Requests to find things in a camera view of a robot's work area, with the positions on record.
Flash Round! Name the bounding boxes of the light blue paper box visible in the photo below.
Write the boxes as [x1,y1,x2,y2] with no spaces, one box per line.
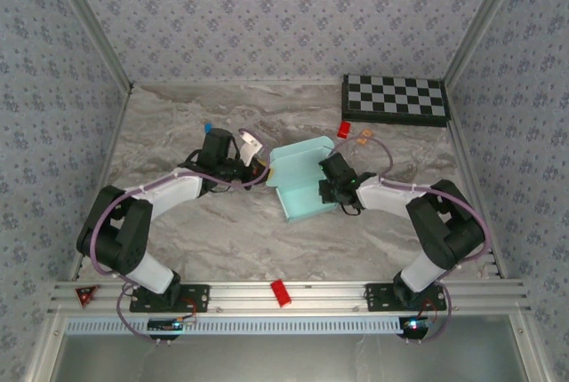
[265,136,339,224]

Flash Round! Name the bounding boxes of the black grey chessboard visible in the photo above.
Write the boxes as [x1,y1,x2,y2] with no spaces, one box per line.
[341,73,450,129]

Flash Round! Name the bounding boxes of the large red toy brick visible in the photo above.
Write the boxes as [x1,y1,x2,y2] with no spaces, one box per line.
[269,279,293,309]

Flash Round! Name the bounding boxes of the right circuit board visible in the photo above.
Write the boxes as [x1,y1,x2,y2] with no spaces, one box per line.
[398,315,435,333]

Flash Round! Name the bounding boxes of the circuit board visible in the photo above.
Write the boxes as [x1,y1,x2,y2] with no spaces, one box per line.
[146,317,197,333]
[398,315,435,333]

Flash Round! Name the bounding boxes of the grey metal sheet panel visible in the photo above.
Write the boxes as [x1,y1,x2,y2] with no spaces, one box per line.
[55,332,528,382]

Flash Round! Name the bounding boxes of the left circuit board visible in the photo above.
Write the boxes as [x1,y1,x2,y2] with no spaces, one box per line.
[146,317,197,333]

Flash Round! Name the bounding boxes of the red triangle marker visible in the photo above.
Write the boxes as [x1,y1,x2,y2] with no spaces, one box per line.
[74,284,100,307]

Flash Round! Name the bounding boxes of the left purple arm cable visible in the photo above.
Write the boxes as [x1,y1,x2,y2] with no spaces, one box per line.
[91,128,272,347]

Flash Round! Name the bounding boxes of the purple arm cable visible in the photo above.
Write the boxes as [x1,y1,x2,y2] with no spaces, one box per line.
[328,135,493,346]
[91,128,272,347]

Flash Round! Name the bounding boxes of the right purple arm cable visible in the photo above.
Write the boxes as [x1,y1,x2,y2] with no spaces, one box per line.
[328,135,493,346]

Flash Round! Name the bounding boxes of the left aluminium table rail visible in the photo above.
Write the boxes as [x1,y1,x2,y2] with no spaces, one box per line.
[68,82,137,283]

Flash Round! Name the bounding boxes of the aluminium table rail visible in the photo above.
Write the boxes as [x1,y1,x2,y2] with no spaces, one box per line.
[68,82,137,283]
[444,81,508,280]

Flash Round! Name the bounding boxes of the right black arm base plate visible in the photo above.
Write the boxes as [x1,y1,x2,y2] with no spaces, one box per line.
[364,283,448,314]

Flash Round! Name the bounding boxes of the aluminium rail beam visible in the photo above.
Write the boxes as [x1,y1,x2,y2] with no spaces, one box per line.
[46,279,533,317]

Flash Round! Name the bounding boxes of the right aluminium table rail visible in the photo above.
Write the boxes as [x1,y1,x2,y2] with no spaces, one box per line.
[444,81,508,280]

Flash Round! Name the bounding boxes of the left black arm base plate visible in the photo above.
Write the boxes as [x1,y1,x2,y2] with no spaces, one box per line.
[128,283,211,314]

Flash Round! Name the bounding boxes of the grey slotted cable duct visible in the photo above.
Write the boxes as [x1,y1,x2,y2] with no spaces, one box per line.
[65,315,408,337]

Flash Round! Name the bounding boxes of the left aluminium frame post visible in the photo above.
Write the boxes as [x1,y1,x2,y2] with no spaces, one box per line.
[44,0,135,90]

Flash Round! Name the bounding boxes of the aluminium frame post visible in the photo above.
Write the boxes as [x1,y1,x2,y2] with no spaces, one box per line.
[444,0,531,85]
[44,0,135,90]

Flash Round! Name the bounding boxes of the right aluminium frame post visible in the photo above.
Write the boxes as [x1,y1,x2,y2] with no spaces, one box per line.
[444,0,531,85]

